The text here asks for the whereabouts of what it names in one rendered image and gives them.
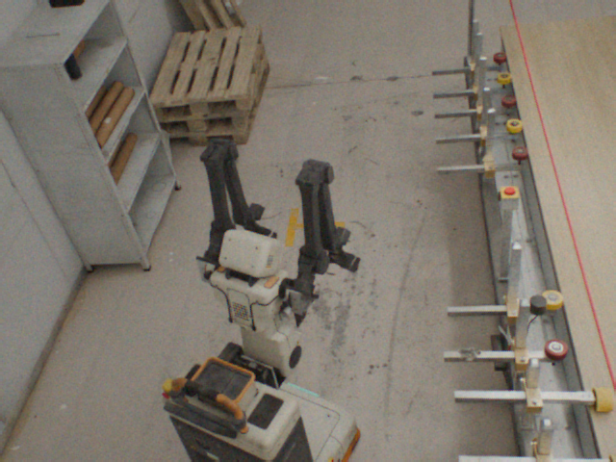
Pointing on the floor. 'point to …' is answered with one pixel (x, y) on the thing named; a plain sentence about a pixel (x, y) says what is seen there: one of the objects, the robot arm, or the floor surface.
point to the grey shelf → (94, 16)
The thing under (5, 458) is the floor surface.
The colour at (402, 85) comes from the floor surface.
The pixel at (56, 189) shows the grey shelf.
